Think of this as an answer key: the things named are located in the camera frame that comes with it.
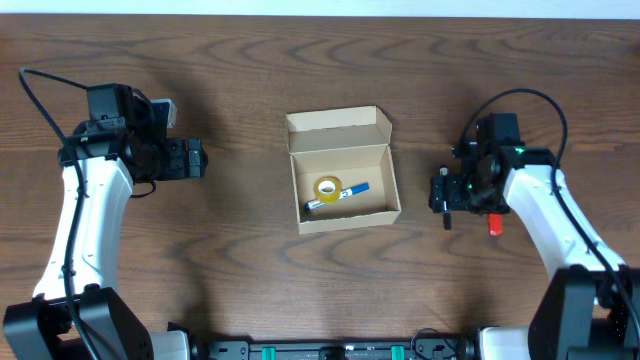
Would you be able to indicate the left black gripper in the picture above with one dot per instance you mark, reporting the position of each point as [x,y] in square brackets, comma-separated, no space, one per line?
[195,158]

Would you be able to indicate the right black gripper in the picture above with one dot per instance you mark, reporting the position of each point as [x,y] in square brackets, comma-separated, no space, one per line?
[445,192]

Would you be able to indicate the orange utility knife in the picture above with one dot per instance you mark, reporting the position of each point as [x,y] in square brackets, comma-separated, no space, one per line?
[495,224]

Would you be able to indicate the black white marker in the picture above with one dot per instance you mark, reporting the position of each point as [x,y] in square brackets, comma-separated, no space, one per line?
[445,198]

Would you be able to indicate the blue marker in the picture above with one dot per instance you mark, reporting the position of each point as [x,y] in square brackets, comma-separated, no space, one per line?
[316,203]

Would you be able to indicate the yellow tape roll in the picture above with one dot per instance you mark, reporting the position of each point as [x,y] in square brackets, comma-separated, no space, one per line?
[327,189]

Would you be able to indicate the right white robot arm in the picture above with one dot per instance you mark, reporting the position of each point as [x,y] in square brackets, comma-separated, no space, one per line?
[591,306]

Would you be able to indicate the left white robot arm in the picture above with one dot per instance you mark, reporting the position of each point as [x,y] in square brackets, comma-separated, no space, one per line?
[75,311]

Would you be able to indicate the open cardboard box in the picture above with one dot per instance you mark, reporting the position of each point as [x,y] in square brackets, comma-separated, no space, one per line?
[354,145]

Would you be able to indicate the black mounting rail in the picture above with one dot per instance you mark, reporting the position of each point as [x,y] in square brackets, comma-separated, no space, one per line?
[428,346]

